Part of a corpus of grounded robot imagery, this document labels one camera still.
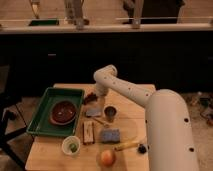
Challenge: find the bunch of red grapes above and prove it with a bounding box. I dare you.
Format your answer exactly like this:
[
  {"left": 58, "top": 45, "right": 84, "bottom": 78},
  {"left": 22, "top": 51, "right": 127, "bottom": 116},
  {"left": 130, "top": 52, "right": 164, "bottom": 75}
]
[{"left": 83, "top": 93, "right": 98, "bottom": 105}]

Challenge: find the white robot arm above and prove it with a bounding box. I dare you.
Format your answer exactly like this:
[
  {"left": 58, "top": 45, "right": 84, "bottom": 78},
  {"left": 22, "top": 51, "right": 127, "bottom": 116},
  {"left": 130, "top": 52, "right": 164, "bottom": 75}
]
[{"left": 93, "top": 65, "right": 199, "bottom": 171}]

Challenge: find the small metal cup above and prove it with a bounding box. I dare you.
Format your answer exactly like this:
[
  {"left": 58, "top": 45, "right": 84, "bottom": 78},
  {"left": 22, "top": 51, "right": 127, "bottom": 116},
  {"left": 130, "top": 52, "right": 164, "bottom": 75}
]
[{"left": 104, "top": 106, "right": 117, "bottom": 122}]

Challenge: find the small green object in cup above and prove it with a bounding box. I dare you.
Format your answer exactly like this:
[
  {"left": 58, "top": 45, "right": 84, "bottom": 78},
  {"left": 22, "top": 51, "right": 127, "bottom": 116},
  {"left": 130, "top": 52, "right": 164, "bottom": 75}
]
[{"left": 69, "top": 144, "right": 78, "bottom": 153}]

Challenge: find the grey cloth piece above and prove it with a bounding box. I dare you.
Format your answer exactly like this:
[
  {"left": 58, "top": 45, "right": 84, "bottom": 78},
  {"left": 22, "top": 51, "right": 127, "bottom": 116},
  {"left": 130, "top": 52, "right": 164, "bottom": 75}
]
[{"left": 85, "top": 105, "right": 102, "bottom": 117}]

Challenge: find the wooden spoon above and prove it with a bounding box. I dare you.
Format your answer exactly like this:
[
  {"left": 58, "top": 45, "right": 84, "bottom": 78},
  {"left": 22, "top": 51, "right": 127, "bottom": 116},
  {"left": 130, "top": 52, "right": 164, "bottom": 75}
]
[{"left": 91, "top": 117, "right": 109, "bottom": 128}]

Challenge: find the wooden block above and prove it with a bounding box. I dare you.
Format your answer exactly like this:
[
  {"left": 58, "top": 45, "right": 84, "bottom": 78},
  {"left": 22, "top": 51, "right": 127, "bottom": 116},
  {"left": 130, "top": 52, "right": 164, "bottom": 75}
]
[{"left": 83, "top": 121, "right": 95, "bottom": 145}]

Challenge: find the dark red bowl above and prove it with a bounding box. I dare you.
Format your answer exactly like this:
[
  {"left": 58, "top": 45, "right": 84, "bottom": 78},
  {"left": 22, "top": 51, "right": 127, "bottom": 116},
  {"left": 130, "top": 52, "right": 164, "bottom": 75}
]
[{"left": 50, "top": 100, "right": 77, "bottom": 125}]

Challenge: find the blue sponge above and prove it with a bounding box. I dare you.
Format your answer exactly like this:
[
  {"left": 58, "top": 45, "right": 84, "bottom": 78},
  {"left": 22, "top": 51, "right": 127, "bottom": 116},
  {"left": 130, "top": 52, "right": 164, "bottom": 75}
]
[{"left": 100, "top": 129, "right": 120, "bottom": 143}]

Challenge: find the green plastic tray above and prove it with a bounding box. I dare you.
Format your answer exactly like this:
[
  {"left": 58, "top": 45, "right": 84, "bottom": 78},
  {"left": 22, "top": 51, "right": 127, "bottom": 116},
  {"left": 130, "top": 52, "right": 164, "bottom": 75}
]
[{"left": 27, "top": 87, "right": 84, "bottom": 137}]

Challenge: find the red yellow apple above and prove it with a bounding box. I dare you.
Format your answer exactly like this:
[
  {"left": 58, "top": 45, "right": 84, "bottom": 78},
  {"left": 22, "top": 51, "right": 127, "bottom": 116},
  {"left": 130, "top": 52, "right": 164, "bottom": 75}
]
[{"left": 98, "top": 150, "right": 116, "bottom": 167}]

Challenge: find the black chair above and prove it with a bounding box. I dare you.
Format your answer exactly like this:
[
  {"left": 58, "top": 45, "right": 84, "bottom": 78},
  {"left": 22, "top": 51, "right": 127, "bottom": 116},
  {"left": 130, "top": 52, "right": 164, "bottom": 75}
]
[{"left": 0, "top": 65, "right": 27, "bottom": 170}]

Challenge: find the yellow handled brush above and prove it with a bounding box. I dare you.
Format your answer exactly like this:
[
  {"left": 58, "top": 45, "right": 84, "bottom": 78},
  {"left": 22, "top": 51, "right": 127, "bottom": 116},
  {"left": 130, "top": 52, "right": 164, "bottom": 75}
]
[{"left": 114, "top": 141, "right": 147, "bottom": 154}]

